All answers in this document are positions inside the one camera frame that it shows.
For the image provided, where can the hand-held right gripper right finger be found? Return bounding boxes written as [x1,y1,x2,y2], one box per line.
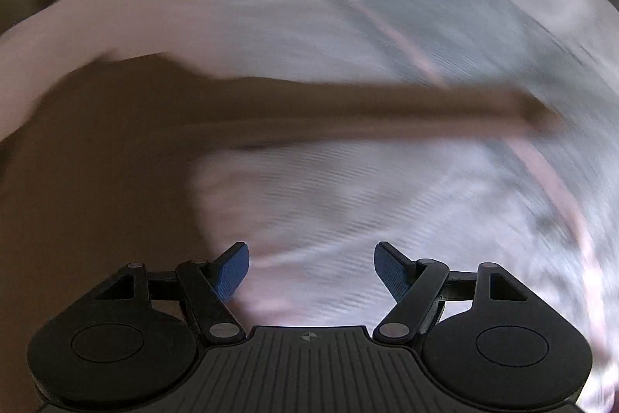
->
[372,241,529,343]

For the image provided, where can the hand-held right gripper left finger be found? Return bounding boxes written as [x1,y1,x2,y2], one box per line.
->
[92,241,251,343]

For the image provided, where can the light striped garment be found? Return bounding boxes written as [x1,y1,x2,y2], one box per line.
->
[0,0,619,411]

